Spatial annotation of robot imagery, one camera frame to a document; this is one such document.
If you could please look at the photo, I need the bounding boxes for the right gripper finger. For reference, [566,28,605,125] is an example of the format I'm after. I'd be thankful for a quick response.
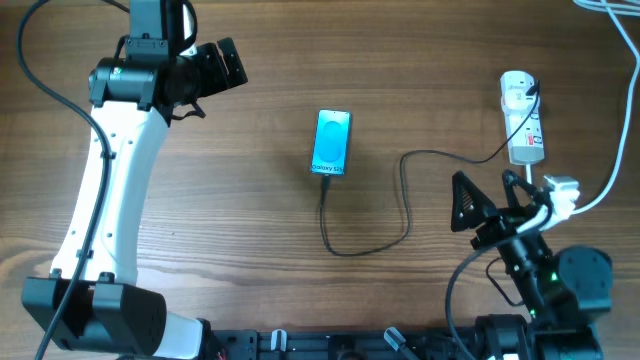
[502,169,545,210]
[451,171,498,232]

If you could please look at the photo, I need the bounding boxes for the black USB charging cable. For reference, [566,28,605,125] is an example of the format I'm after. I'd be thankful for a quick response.
[318,79,543,258]

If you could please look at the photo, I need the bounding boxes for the teal Galaxy smartphone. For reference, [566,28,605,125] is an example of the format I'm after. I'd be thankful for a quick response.
[310,109,352,176]

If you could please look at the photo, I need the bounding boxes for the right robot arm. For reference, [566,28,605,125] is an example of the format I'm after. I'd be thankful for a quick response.
[445,170,613,359]

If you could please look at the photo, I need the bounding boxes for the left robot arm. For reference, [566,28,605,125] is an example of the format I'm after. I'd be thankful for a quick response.
[21,1,247,359]

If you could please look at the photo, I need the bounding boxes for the white power strip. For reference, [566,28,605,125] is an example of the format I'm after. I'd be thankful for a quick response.
[500,70,545,166]

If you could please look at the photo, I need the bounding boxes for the white power strip cord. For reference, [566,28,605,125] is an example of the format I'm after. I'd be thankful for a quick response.
[524,0,640,217]

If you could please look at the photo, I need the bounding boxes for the white cables in corner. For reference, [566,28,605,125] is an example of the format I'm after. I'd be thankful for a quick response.
[572,0,640,18]

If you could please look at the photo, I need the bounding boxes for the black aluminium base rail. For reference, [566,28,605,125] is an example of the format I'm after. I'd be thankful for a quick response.
[198,328,465,360]

